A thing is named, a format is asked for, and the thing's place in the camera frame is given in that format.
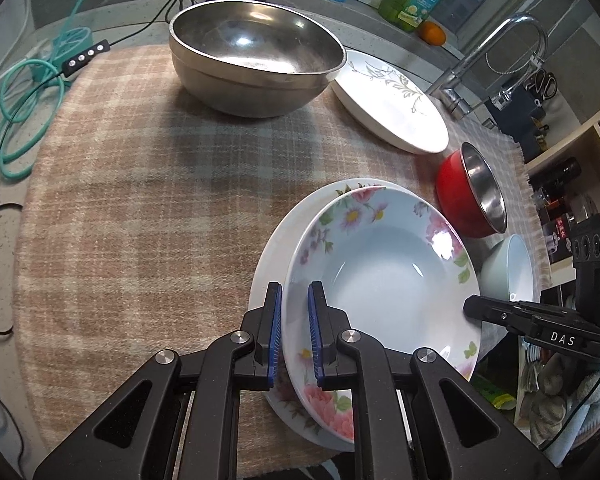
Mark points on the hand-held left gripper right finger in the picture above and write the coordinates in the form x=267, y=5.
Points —
x=314, y=335

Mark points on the floral deep plate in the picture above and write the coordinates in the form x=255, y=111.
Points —
x=390, y=270

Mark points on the large steel bowl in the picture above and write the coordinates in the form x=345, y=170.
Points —
x=250, y=97
x=260, y=35

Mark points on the chrome faucet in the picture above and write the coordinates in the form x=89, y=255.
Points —
x=450, y=92

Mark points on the person's right hand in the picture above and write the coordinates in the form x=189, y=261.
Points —
x=560, y=395

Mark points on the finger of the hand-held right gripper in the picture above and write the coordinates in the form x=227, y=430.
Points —
x=495, y=312

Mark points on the black scissors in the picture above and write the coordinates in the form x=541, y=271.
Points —
x=542, y=82

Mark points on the green plastic packet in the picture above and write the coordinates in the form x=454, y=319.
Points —
x=495, y=395

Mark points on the orange fruit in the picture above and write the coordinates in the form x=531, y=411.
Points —
x=432, y=33

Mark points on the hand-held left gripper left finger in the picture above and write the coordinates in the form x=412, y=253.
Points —
x=276, y=330

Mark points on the dark utensil holder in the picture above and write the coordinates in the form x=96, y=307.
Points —
x=517, y=127

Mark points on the teal power strip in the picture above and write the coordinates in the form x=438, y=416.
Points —
x=72, y=40

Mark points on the red steel bowl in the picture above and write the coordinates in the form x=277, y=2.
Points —
x=455, y=195

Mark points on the dark glass bottle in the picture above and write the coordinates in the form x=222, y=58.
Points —
x=562, y=170

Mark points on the white floral rim plate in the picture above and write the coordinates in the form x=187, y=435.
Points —
x=280, y=240

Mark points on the white leaf print plate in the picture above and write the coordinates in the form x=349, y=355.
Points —
x=380, y=100

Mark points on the pale teal ceramic bowl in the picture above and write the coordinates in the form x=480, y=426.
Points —
x=510, y=270

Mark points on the beige checked cloth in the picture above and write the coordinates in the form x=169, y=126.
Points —
x=155, y=185

